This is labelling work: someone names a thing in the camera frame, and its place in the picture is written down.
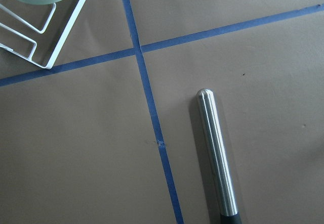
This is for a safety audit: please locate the steel muddler black tip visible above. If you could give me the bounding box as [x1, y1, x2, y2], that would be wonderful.
[196, 88, 242, 223]

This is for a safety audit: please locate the white wire rack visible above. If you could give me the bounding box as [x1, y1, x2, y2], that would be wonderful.
[1, 0, 86, 69]

